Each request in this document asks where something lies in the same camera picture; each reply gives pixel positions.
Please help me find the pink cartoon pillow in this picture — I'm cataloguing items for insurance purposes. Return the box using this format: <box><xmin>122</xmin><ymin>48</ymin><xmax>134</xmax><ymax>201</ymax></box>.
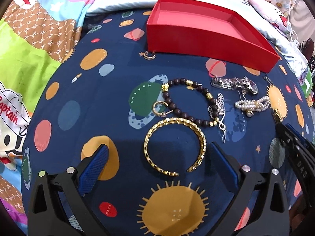
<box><xmin>248</xmin><ymin>0</ymin><xmax>290</xmax><ymax>34</ymax></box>

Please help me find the colourful cartoon monkey blanket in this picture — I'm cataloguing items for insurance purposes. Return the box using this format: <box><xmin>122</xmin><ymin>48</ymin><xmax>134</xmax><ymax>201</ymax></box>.
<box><xmin>1</xmin><ymin>0</ymin><xmax>95</xmax><ymax>235</ymax></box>

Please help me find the white charging cable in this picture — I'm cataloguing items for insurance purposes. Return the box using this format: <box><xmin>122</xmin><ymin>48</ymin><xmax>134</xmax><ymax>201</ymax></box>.
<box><xmin>282</xmin><ymin>0</ymin><xmax>308</xmax><ymax>62</ymax></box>

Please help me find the red cardboard tray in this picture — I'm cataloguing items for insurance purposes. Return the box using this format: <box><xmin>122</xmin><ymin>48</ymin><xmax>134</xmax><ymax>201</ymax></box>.
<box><xmin>146</xmin><ymin>0</ymin><xmax>280</xmax><ymax>73</ymax></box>

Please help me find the white pearl bracelet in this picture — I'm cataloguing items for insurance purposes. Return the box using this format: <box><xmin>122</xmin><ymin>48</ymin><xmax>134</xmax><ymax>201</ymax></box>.
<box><xmin>234</xmin><ymin>95</ymin><xmax>271</xmax><ymax>117</ymax></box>

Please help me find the gold hoop earring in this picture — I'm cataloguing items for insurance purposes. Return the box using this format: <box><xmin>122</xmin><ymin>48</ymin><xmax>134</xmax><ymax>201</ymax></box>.
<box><xmin>152</xmin><ymin>101</ymin><xmax>173</xmax><ymax>118</ymax></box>

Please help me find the navy planet-print cloth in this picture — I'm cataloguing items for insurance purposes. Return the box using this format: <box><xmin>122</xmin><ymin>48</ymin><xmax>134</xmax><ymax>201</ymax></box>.
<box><xmin>20</xmin><ymin>9</ymin><xmax>315</xmax><ymax>236</ymax></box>

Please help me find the gold cuff bangle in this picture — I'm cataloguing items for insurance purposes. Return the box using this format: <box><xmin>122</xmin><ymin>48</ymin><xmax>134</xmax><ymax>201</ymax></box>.
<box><xmin>143</xmin><ymin>117</ymin><xmax>207</xmax><ymax>177</ymax></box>

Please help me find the dark dangling earring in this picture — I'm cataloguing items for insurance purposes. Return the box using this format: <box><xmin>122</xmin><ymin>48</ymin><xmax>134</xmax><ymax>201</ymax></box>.
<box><xmin>264</xmin><ymin>76</ymin><xmax>288</xmax><ymax>124</ymax></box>

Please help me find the silver blue-dial wristwatch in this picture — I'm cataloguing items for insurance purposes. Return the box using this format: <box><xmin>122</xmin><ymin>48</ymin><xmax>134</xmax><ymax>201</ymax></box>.
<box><xmin>211</xmin><ymin>77</ymin><xmax>259</xmax><ymax>95</ymax></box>

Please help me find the dark wooden bead bracelet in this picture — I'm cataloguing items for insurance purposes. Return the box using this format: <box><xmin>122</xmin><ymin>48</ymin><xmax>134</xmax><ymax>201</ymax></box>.
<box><xmin>161</xmin><ymin>78</ymin><xmax>220</xmax><ymax>128</ymax></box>

